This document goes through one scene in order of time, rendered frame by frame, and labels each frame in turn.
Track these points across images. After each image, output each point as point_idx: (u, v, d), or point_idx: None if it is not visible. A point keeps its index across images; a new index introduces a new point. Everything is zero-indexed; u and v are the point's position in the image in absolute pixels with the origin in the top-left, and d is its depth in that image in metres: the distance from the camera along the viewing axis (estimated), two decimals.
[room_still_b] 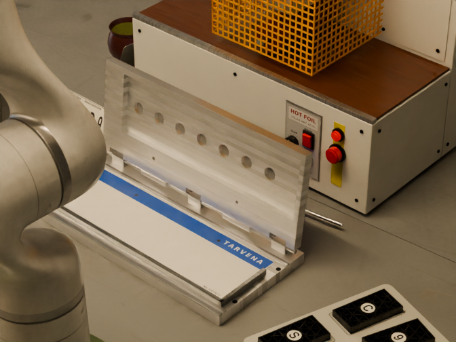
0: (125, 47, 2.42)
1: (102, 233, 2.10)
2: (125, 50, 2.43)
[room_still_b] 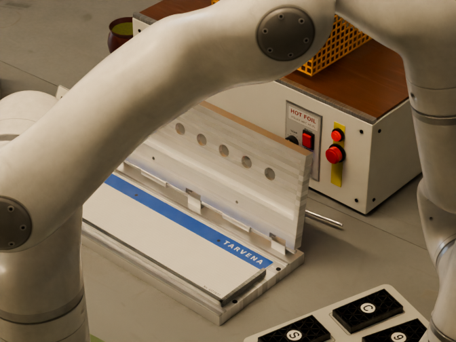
0: None
1: (102, 233, 2.10)
2: None
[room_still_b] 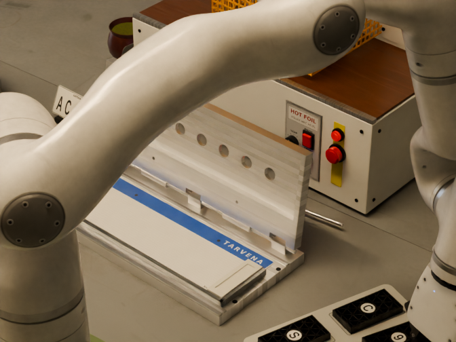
0: (125, 47, 2.42)
1: (102, 233, 2.10)
2: (125, 50, 2.43)
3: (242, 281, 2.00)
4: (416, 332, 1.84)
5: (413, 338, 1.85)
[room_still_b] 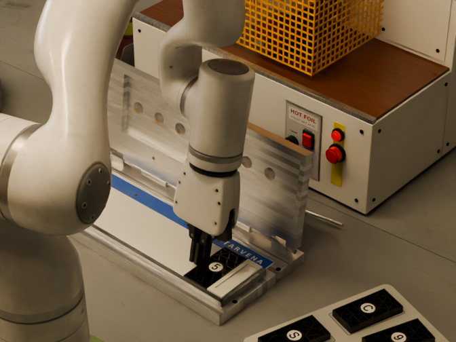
0: (125, 47, 2.42)
1: (102, 233, 2.10)
2: (125, 50, 2.43)
3: (242, 281, 2.00)
4: (193, 229, 2.02)
5: (193, 237, 2.02)
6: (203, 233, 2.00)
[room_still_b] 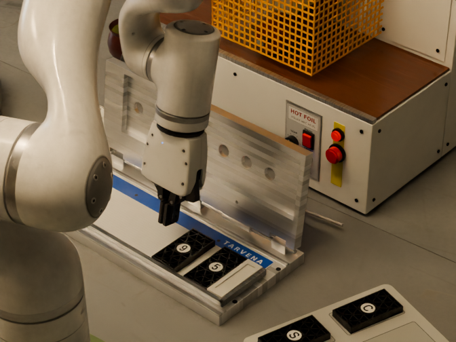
0: None
1: (102, 233, 2.10)
2: None
3: (242, 281, 2.00)
4: (161, 191, 2.03)
5: (162, 199, 2.04)
6: (172, 194, 2.02)
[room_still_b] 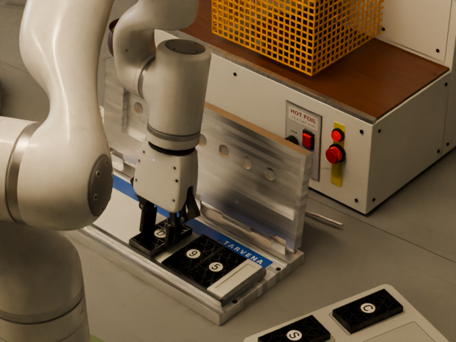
0: None
1: (102, 233, 2.10)
2: None
3: (242, 281, 2.00)
4: (144, 202, 2.07)
5: (142, 208, 2.08)
6: (170, 214, 2.04)
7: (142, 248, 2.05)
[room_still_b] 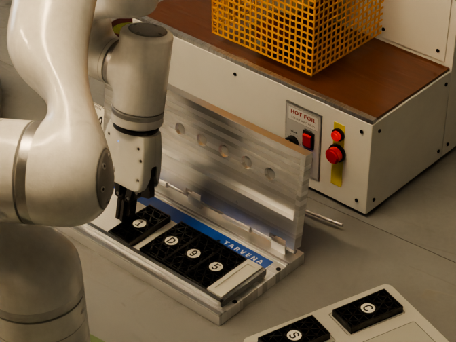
0: None
1: (102, 233, 2.10)
2: None
3: (242, 281, 2.00)
4: (118, 187, 2.11)
5: (119, 195, 2.11)
6: (127, 191, 2.09)
7: (153, 258, 2.05)
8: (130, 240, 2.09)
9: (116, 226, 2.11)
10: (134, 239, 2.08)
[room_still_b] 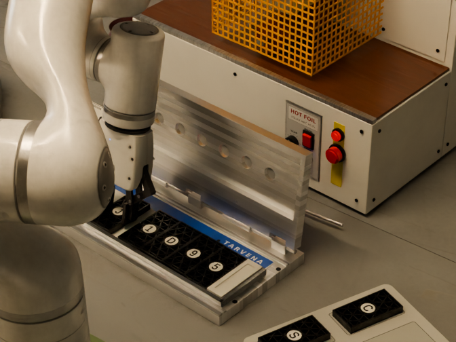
0: None
1: (102, 233, 2.10)
2: None
3: (242, 281, 2.00)
4: None
5: None
6: (127, 193, 2.09)
7: (153, 258, 2.05)
8: (140, 245, 2.08)
9: (126, 232, 2.10)
10: (144, 245, 2.07)
